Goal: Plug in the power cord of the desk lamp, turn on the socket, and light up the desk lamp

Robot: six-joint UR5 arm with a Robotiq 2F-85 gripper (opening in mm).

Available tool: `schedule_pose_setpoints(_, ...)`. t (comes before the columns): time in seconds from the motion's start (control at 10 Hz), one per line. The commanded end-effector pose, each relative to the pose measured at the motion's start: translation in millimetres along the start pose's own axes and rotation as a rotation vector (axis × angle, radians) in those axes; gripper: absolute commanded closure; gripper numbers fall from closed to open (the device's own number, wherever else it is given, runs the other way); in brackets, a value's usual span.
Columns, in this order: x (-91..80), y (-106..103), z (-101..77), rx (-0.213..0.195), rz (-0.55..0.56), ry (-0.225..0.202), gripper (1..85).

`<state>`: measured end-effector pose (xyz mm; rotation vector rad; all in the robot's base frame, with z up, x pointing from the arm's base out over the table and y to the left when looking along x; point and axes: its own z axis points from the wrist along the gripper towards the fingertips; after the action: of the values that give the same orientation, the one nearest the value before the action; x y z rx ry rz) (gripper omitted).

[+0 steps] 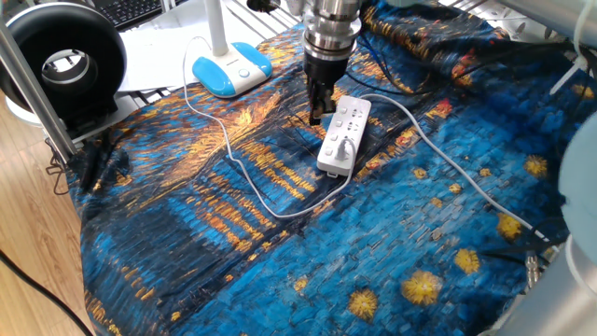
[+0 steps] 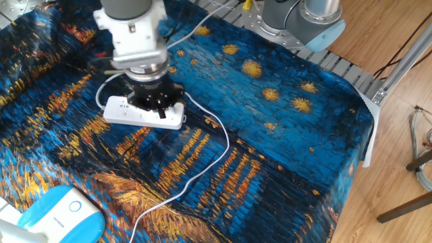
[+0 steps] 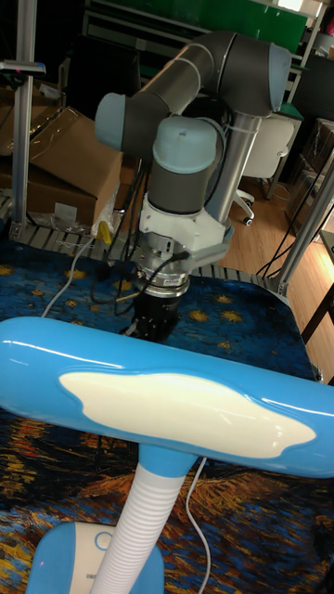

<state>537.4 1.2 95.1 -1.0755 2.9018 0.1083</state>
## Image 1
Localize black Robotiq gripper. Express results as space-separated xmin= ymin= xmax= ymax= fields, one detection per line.
xmin=302 ymin=49 xmax=349 ymax=127

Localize white power strip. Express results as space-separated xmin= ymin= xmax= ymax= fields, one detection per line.
xmin=316 ymin=94 xmax=373 ymax=179

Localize white lamp power cord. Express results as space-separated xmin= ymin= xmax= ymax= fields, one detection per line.
xmin=182 ymin=35 xmax=358 ymax=220

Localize blue and white desk lamp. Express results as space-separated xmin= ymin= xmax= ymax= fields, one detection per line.
xmin=191 ymin=0 xmax=274 ymax=100

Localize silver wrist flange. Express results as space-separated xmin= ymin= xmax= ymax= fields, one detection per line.
xmin=300 ymin=0 xmax=364 ymax=61

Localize white paper sheet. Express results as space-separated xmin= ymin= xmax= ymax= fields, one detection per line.
xmin=115 ymin=0 xmax=263 ymax=94

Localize starry night painted tablecloth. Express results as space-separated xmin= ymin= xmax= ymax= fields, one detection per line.
xmin=64 ymin=0 xmax=597 ymax=336

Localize black keyboard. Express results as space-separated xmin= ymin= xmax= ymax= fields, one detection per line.
xmin=90 ymin=0 xmax=165 ymax=32

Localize white power strip cable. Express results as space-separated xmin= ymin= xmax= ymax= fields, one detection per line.
xmin=361 ymin=92 xmax=554 ymax=244

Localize aluminium frame beam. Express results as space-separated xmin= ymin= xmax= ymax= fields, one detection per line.
xmin=0 ymin=18 xmax=79 ymax=165

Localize black round duct fan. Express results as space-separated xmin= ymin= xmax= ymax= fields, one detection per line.
xmin=0 ymin=2 xmax=129 ymax=128

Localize black floor cable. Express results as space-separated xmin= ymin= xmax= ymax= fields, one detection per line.
xmin=0 ymin=248 xmax=95 ymax=336

